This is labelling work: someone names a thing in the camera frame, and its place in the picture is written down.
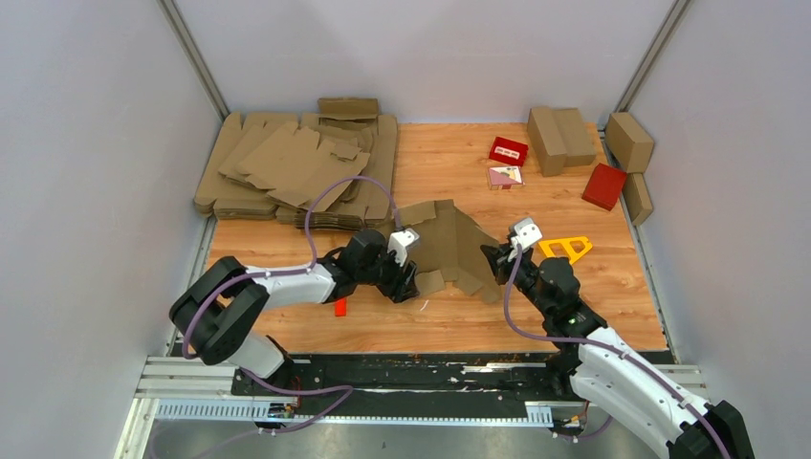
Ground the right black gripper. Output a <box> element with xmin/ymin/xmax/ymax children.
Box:
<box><xmin>480</xmin><ymin>244</ymin><xmax>551</xmax><ymax>317</ymax></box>

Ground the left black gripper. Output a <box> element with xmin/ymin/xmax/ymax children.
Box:
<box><xmin>358</xmin><ymin>243</ymin><xmax>422</xmax><ymax>305</ymax></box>

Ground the brown cardboard box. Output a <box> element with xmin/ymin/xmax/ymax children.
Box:
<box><xmin>399</xmin><ymin>200</ymin><xmax>502</xmax><ymax>304</ymax></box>

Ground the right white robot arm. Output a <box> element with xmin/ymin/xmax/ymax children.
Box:
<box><xmin>481</xmin><ymin>243</ymin><xmax>755</xmax><ymax>458</ymax></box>

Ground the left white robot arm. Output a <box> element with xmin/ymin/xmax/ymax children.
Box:
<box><xmin>168</xmin><ymin>229</ymin><xmax>420</xmax><ymax>395</ymax></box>

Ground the pink white picture card box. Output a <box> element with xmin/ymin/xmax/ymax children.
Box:
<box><xmin>487</xmin><ymin>165</ymin><xmax>525</xmax><ymax>190</ymax></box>

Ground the red box with white labels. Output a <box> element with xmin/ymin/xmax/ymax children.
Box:
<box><xmin>488</xmin><ymin>136</ymin><xmax>529</xmax><ymax>166</ymax></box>

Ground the dark red box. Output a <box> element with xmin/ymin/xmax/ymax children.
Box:
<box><xmin>581</xmin><ymin>164</ymin><xmax>627</xmax><ymax>211</ymax></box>

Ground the folded cardboard box left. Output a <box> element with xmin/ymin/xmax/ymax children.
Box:
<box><xmin>527</xmin><ymin>106</ymin><xmax>566</xmax><ymax>177</ymax></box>

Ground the folded cardboard box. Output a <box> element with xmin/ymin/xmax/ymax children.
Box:
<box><xmin>623</xmin><ymin>173</ymin><xmax>653</xmax><ymax>226</ymax></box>
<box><xmin>527</xmin><ymin>106</ymin><xmax>566</xmax><ymax>177</ymax></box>

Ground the folded cardboard box lower right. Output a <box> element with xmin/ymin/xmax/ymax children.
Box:
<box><xmin>623</xmin><ymin>173</ymin><xmax>653</xmax><ymax>226</ymax></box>

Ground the folded cardboard box corner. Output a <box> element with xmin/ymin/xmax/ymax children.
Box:
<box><xmin>604</xmin><ymin>112</ymin><xmax>654</xmax><ymax>173</ymax></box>

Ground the small red block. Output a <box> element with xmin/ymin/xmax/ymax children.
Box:
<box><xmin>334</xmin><ymin>298</ymin><xmax>347</xmax><ymax>317</ymax></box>

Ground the stack of flat cardboard blanks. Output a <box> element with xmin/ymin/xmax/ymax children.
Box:
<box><xmin>192</xmin><ymin>98</ymin><xmax>399</xmax><ymax>230</ymax></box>

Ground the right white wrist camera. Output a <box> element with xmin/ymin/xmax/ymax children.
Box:
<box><xmin>508</xmin><ymin>217</ymin><xmax>543</xmax><ymax>257</ymax></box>

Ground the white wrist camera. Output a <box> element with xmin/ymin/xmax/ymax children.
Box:
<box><xmin>508</xmin><ymin>217</ymin><xmax>543</xmax><ymax>257</ymax></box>
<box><xmin>387</xmin><ymin>228</ymin><xmax>420</xmax><ymax>267</ymax></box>

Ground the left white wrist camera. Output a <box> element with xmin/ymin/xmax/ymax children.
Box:
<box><xmin>387</xmin><ymin>228</ymin><xmax>420</xmax><ymax>267</ymax></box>

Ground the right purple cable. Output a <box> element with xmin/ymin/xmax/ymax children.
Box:
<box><xmin>503</xmin><ymin>243</ymin><xmax>736</xmax><ymax>459</ymax></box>

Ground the yellow plastic triangle frame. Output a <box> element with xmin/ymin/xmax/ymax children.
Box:
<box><xmin>538</xmin><ymin>236</ymin><xmax>593</xmax><ymax>265</ymax></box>

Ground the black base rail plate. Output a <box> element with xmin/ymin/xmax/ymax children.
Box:
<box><xmin>231</xmin><ymin>351</ymin><xmax>586</xmax><ymax>419</ymax></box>

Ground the white slotted cable duct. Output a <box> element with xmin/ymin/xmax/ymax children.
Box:
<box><xmin>155</xmin><ymin>400</ymin><xmax>556</xmax><ymax>426</ymax></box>

